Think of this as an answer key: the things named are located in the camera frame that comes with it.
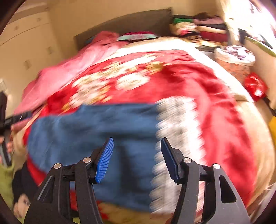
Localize red floral blanket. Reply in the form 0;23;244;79
23;49;259;218

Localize colourful patterned pillow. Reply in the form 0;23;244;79
116;32;160;42

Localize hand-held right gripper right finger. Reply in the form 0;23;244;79
161;137;252;224

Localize red plastic bag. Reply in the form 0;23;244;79
244;73;268;101

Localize blue denim pants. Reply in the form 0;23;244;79
27;97;207;215

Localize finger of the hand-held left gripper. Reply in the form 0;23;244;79
5;111;33;126

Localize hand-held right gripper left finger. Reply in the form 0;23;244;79
24;137;114;224

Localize dark grey headboard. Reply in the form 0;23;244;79
74;7;174;51

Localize cream curtain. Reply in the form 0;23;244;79
217;0;276;47

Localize cream wardrobe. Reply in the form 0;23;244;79
0;10;65;93

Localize pink quilt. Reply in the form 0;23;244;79
13;31;130;127

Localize dark cloth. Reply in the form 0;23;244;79
12;161;45;206

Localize clothes on windowsill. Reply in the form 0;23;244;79
238;28;276;57

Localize floral laundry basket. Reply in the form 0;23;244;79
214;45;256;84

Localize green clothing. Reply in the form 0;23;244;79
0;160;16;218

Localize pile of folded clothes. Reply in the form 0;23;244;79
169;12;229;47

